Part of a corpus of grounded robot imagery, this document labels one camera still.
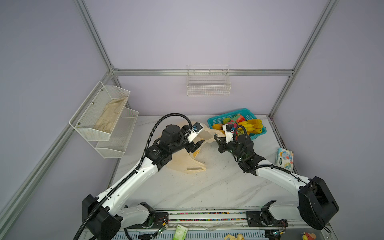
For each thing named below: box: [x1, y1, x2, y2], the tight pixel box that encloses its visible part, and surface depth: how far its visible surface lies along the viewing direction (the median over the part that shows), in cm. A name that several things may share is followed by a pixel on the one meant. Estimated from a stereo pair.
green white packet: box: [172, 224, 188, 240], surface depth 70 cm
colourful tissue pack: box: [275, 148, 294, 172], surface depth 92 cm
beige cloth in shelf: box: [94, 96, 128, 133], surface depth 81 cm
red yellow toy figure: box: [302, 232, 317, 240], surface depth 69 cm
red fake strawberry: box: [236, 114, 246, 123], surface depth 110 cm
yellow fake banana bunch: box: [237, 119, 263, 135], surface depth 103 cm
